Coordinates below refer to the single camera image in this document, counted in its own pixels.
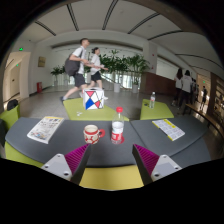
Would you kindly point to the yellowish wall plaque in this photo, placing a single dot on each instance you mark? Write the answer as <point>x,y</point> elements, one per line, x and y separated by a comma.
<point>41,62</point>

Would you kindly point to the white printed magazine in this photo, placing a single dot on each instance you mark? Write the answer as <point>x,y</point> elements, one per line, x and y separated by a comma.
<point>45,129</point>

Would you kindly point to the wooden bench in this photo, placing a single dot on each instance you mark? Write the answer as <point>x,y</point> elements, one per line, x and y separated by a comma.
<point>206,116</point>

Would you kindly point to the potted green plants group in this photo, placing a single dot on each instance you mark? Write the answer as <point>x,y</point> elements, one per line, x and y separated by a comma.
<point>118,66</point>

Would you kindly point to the red-capped clear water bottle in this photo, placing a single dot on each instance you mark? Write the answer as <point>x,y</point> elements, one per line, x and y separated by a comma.
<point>117,130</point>

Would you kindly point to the black bag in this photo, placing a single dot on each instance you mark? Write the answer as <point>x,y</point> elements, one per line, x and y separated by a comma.
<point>12,105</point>

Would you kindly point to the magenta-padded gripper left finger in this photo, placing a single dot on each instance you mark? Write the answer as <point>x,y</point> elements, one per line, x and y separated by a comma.
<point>58,165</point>

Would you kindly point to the wooden shelf unit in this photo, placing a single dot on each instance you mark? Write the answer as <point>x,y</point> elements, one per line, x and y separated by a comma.
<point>218,96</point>

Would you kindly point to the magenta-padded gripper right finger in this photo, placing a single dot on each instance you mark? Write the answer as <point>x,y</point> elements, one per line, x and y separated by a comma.
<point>165,166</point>

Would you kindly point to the yellow and white booklet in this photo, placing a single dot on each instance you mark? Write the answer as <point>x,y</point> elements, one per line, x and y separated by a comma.
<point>169,129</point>

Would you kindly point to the red blue white cube box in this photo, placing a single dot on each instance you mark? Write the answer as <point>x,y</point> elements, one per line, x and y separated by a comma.
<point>93,99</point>

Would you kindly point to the small lime green table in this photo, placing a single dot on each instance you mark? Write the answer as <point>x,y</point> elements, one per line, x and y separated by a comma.
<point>160,111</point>

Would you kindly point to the lime green seat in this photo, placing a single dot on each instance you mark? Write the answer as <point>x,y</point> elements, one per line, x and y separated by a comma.
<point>9,118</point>

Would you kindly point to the red and white mug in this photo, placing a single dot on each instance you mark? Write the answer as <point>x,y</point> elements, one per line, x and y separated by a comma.
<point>91,135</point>

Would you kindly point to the small clear water bottle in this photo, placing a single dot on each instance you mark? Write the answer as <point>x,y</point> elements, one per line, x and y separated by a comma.
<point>152,101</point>

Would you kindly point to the person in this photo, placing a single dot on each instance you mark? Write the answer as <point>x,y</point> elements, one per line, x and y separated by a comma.
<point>186,85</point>
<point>96,63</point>
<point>204,96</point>
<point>176,85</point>
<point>194,90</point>
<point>80,79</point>

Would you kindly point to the large lime green table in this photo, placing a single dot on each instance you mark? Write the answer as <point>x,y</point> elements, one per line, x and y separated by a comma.
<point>75,111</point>

